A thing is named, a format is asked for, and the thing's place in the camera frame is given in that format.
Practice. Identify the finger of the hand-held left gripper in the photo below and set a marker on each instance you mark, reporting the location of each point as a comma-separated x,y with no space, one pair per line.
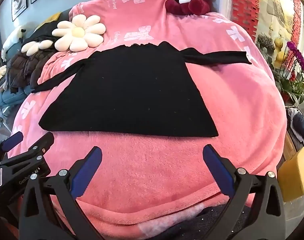
13,139
41,142

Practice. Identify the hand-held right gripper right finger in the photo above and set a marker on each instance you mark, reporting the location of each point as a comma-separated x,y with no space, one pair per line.
217,170

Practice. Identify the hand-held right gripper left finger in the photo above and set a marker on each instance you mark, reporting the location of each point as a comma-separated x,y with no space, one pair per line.
84,175

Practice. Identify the black long-sleeved top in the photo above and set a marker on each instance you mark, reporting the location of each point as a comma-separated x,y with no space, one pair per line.
131,100

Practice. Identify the pink printed blanket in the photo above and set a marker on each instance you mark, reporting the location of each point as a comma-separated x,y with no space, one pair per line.
167,170

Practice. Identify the person's dark sparkly clothing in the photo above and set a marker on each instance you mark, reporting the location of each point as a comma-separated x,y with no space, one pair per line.
207,221

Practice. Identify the brown quilted jacket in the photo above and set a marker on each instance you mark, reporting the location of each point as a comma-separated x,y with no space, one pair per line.
24,65

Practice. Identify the dark blue jacket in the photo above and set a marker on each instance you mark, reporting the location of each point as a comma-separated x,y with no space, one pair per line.
301,127

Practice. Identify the white goose plush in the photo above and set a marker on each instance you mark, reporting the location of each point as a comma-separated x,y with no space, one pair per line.
13,36

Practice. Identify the dark cloth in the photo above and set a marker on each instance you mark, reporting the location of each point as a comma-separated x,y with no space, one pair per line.
43,33

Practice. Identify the large daisy flower cushion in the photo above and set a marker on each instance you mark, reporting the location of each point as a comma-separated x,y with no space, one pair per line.
78,32

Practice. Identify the yellow cushion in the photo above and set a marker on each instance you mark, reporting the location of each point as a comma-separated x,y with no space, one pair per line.
51,18

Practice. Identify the purple orchid plant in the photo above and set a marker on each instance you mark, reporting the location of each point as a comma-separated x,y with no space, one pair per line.
301,57

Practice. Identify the floral wall poster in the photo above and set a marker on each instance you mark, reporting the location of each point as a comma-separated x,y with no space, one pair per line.
272,10

